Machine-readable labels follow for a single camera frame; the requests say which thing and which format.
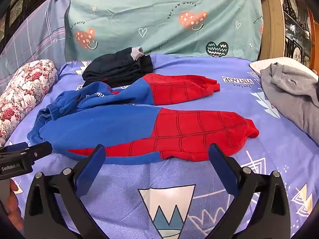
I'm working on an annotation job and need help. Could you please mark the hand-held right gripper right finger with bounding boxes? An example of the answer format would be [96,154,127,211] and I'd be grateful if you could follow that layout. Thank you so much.
[208,143,292,239]

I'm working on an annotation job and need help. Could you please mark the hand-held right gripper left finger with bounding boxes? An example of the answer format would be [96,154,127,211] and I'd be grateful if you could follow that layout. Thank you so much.
[24,144,110,239]

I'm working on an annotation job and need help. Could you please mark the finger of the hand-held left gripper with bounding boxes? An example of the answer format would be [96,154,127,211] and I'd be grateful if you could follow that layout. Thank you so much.
[24,141,53,160]

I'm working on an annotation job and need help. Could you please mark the blue and red pants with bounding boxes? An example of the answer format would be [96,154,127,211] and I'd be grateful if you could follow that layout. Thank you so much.
[27,73,260,164]

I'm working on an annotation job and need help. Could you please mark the folded black pants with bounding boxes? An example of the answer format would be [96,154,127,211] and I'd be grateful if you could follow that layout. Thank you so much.
[82,47,154,88]

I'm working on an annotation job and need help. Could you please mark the person's left hand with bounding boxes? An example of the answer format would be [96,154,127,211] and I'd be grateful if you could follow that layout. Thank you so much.
[4,179,25,232]

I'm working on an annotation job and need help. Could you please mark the floral bolster pillow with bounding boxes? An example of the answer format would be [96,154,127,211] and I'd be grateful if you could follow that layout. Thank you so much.
[0,59,58,147]

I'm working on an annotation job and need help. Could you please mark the purple printed bed sheet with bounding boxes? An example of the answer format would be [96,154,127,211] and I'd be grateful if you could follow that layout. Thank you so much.
[5,53,319,239]

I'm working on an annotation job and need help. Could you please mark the grey garment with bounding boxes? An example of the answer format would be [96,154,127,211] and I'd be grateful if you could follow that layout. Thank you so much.
[260,63,319,143]

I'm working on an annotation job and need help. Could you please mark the grey plaid pillow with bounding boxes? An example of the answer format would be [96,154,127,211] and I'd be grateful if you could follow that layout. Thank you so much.
[0,0,71,86]

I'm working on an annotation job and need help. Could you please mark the white pillow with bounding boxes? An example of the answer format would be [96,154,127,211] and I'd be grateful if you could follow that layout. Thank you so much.
[249,57,319,80]

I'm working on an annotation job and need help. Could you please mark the wooden headboard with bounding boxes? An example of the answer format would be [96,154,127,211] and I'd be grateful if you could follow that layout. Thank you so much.
[254,0,287,63]

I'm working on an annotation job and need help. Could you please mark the teal heart print blanket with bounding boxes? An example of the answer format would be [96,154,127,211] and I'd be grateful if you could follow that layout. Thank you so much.
[64,0,264,61]

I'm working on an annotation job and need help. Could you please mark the glass door cabinet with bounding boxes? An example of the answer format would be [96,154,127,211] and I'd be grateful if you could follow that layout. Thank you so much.
[274,0,319,68]

